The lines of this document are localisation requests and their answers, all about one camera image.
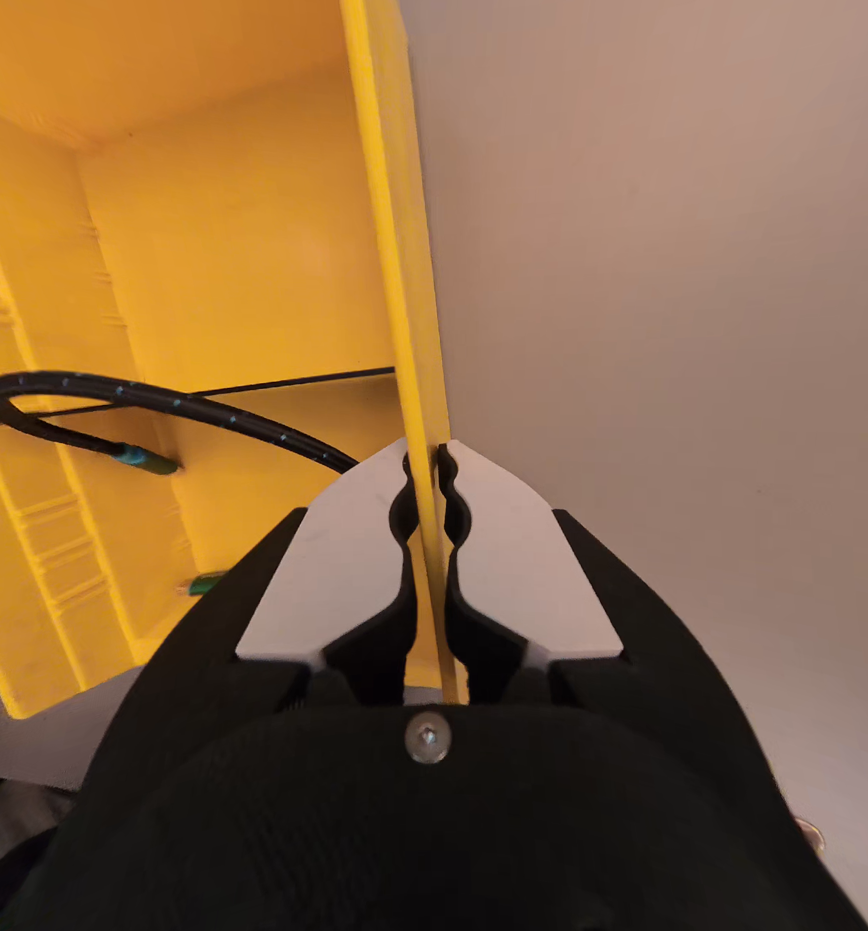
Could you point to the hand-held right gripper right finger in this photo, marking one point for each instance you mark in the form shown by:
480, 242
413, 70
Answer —
528, 567

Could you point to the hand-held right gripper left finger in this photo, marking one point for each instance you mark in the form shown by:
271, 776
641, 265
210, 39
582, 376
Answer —
332, 567

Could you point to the yellow plastic bin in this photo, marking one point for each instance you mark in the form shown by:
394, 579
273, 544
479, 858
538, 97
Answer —
223, 218

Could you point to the small round metal fitting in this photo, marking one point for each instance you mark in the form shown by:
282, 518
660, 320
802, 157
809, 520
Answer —
811, 835

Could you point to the dark cloth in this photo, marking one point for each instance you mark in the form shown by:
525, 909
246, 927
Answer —
12, 858

